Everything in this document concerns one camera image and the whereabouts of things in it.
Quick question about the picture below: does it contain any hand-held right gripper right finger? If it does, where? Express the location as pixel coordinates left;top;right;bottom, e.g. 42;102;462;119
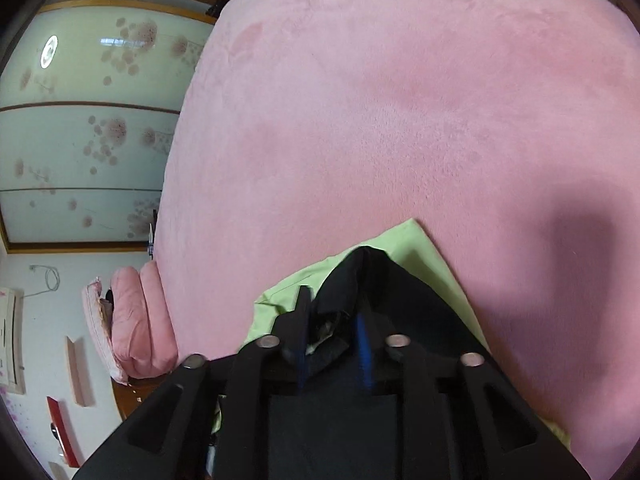
355;304;593;480

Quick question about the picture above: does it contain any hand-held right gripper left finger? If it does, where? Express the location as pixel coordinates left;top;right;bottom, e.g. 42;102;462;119
72;285;313;480

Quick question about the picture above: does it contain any green and black jacket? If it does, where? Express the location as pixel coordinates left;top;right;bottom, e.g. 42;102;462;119
207;217;573;480

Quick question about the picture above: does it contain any pink folded quilt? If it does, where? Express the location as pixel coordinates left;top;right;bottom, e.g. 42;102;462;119
110;260;181;378

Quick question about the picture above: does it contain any brown wooden headboard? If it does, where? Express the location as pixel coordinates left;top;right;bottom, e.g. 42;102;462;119
111;372;176;423

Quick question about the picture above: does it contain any pink and white pillow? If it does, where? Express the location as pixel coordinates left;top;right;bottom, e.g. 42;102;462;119
81;276;131;385

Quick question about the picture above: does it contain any pink bed blanket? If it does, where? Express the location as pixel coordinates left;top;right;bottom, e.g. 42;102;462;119
150;0;640;480

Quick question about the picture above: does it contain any white air conditioner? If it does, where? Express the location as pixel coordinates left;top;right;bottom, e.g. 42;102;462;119
0;287;26;396

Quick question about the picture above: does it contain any floral sliding door wardrobe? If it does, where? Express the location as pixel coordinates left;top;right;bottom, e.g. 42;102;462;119
0;0;221;256

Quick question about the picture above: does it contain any light wooden wall shelf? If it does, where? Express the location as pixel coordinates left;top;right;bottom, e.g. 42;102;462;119
65;336;96;407

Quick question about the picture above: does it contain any red wall shelf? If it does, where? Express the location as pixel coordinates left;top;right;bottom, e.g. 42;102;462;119
46;396;83;468

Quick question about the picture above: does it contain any white wall cable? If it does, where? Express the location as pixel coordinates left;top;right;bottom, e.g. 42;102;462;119
25;264;61;298

